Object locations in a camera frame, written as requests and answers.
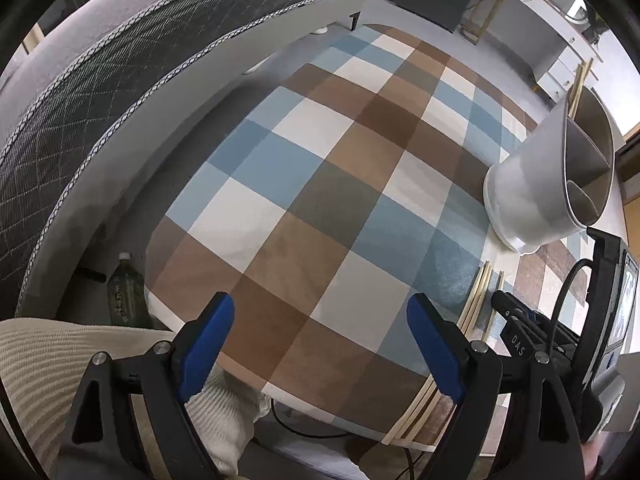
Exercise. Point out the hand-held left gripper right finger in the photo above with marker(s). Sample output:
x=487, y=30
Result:
x=435, y=355

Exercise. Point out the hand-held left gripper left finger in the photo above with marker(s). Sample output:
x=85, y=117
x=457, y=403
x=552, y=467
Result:
x=205, y=350

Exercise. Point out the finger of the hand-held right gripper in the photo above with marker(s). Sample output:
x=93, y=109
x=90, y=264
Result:
x=517, y=332

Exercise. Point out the bundle of wooden chopsticks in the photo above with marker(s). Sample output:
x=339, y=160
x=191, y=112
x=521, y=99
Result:
x=477, y=285

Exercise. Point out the white grey utensil holder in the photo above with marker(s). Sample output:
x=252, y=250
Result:
x=530, y=185

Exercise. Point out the green drink bottle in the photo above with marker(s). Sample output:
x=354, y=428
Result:
x=125, y=295

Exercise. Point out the cream ribbed knit clothing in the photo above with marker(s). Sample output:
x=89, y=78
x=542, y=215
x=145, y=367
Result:
x=40, y=360

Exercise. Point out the checkered tablecloth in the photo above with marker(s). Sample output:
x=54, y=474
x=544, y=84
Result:
x=325, y=185

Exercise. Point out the dark quilted mattress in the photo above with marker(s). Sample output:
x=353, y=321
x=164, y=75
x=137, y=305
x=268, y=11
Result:
x=125, y=85

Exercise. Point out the white dresser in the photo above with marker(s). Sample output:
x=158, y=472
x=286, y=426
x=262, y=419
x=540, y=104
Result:
x=545, y=5

